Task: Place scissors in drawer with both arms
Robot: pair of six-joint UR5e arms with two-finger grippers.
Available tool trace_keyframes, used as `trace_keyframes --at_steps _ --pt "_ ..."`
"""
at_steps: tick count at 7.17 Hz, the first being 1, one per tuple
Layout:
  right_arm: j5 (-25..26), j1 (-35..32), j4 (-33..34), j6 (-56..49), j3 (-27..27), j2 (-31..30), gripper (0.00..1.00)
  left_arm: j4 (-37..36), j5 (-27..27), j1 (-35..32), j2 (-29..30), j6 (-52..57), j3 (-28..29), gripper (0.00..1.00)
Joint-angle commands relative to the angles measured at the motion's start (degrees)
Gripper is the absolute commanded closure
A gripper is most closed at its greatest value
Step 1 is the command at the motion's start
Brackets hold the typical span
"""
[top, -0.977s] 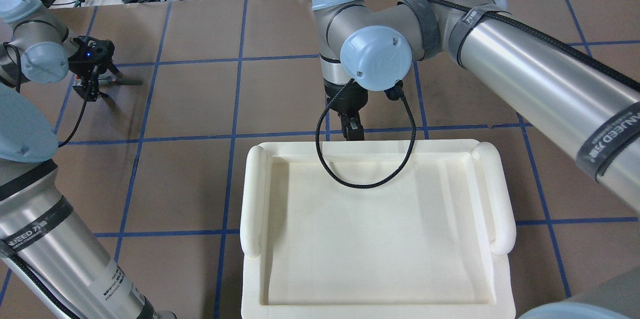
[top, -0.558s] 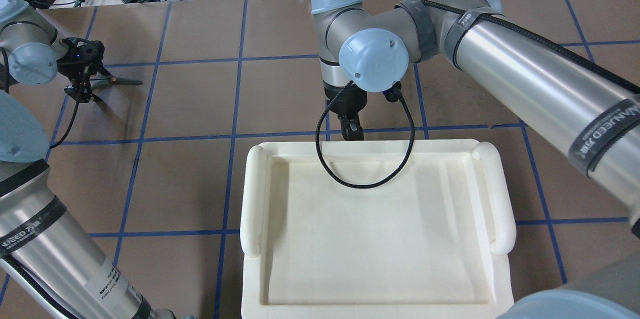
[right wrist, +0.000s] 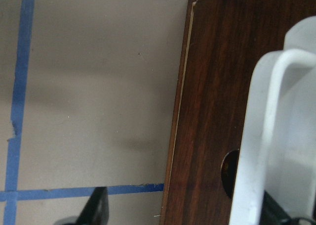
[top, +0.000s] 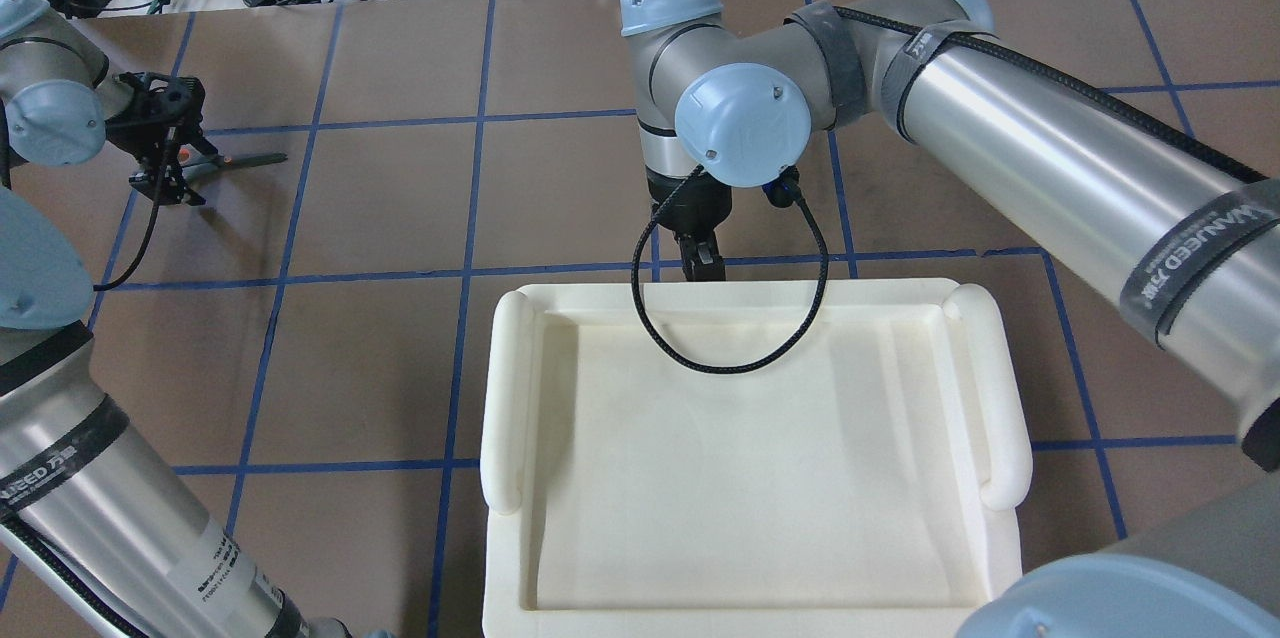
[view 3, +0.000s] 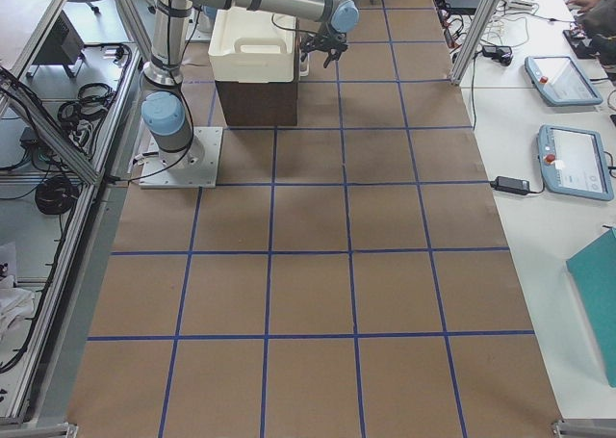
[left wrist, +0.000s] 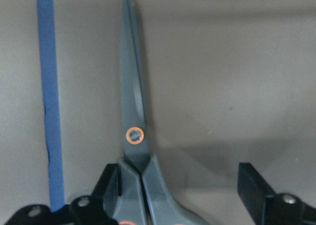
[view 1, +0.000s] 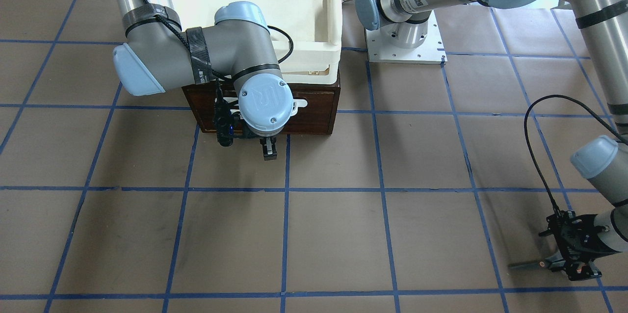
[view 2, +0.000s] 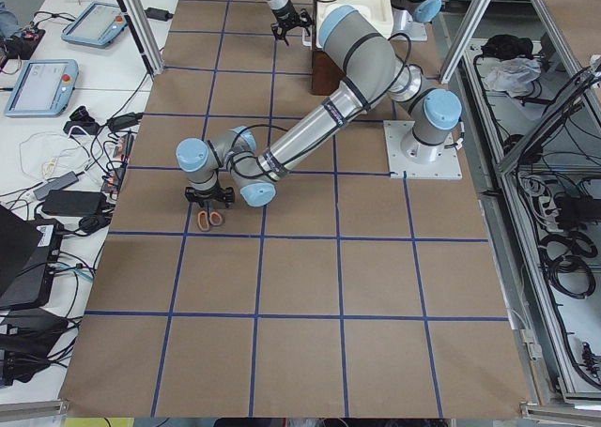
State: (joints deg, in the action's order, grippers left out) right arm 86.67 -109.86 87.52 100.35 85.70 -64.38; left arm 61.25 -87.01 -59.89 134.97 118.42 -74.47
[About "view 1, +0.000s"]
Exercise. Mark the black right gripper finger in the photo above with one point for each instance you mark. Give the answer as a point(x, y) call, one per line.
point(269, 149)

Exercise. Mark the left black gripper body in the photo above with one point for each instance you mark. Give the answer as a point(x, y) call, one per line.
point(583, 240)

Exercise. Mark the orange grey scissors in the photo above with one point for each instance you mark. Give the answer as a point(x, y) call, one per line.
point(532, 265)

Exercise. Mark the white drawer handle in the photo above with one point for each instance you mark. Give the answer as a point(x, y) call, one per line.
point(298, 104)

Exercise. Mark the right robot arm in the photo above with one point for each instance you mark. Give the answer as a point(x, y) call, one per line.
point(252, 100)

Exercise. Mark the dark wooden drawer cabinet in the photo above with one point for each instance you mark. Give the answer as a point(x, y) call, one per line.
point(316, 118)

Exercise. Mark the cream plastic tray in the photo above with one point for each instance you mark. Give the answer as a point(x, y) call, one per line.
point(315, 27)

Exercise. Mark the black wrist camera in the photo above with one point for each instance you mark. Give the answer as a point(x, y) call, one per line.
point(223, 119)

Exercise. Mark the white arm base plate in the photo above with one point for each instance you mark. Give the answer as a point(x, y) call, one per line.
point(407, 43)

